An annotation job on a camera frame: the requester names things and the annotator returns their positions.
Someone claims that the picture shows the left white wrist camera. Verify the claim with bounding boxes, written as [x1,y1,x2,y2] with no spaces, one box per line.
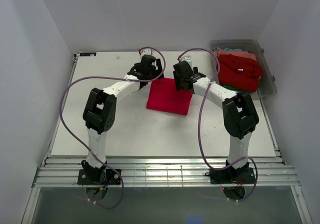
[138,48,153,58]

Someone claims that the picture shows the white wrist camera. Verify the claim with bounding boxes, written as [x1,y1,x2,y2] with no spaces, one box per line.
[138,48,153,58]
[177,55,193,67]

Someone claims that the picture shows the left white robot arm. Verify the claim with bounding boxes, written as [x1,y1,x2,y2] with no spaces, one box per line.
[81,54,164,184]

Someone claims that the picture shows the folded red shirt in bin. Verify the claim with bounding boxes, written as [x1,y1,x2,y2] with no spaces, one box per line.
[218,54,263,93]

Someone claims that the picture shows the pink shirt in bin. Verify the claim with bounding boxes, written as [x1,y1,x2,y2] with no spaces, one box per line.
[213,49,257,61]

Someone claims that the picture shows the light blue shirt in bin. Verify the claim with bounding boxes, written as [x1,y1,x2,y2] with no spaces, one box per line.
[215,47,242,52]

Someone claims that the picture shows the clear plastic bin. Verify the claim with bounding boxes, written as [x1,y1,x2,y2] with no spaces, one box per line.
[209,39,277,100]

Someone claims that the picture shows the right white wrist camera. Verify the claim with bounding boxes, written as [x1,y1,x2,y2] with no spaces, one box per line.
[177,55,193,67]

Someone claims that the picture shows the crimson red t shirt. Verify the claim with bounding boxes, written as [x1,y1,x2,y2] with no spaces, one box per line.
[146,78,193,116]

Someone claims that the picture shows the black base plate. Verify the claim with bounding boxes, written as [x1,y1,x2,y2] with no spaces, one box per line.
[204,167,256,184]
[76,169,122,186]

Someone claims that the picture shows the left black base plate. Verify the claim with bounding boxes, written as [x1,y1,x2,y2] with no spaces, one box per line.
[76,169,122,186]

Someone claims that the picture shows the blue label sticker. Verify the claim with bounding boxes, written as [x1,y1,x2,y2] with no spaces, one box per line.
[79,52,97,57]

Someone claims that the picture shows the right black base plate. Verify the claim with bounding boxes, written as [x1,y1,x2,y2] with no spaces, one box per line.
[204,167,256,184]

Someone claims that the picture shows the aluminium frame rails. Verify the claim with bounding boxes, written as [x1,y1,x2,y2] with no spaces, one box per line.
[33,156,300,188]

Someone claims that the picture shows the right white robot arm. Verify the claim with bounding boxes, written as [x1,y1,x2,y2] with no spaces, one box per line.
[173,60,259,184]

